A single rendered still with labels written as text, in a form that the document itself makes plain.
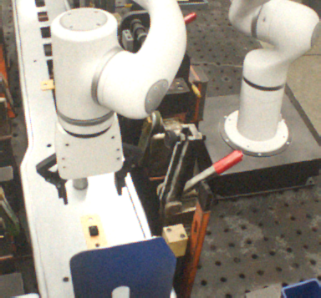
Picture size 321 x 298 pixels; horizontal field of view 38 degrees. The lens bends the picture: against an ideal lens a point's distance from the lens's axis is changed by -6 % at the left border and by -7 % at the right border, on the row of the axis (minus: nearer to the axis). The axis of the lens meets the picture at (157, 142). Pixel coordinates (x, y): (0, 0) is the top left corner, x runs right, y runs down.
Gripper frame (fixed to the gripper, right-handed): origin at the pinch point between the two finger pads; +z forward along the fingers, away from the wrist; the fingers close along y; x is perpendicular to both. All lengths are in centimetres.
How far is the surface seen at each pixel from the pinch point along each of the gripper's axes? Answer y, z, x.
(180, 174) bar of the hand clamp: -14.6, -2.0, 1.8
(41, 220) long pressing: 9.4, 11.9, -4.9
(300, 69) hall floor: -167, 112, -168
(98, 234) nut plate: -0.5, 11.5, 0.8
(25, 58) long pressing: 7, 12, -61
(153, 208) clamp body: -16.5, 27.6, -15.5
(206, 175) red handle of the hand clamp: -20.0, 1.0, 0.5
